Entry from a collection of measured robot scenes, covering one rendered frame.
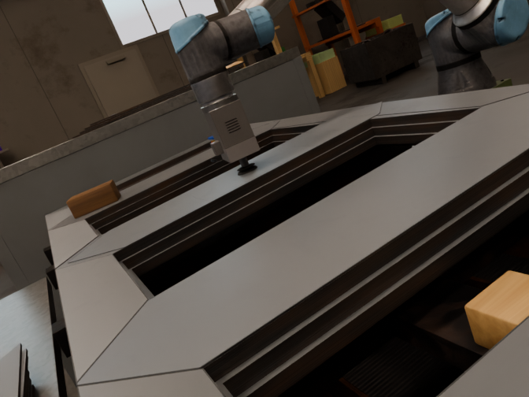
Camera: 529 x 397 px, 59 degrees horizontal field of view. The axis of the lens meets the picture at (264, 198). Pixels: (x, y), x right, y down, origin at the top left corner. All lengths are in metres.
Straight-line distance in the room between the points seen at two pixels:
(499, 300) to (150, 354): 0.29
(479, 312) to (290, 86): 1.61
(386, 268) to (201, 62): 0.57
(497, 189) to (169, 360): 0.36
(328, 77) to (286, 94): 7.24
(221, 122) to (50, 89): 8.27
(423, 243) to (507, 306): 0.09
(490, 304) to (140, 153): 1.43
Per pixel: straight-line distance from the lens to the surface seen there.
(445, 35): 1.36
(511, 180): 0.54
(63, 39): 9.27
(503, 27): 1.25
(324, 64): 9.14
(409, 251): 0.45
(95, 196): 1.27
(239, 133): 0.89
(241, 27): 0.92
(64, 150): 1.67
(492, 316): 0.41
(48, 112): 9.04
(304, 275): 0.43
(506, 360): 0.29
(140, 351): 0.44
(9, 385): 0.76
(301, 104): 1.95
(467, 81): 1.37
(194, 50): 0.89
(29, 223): 1.68
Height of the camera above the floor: 1.05
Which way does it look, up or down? 15 degrees down
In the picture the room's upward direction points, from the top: 22 degrees counter-clockwise
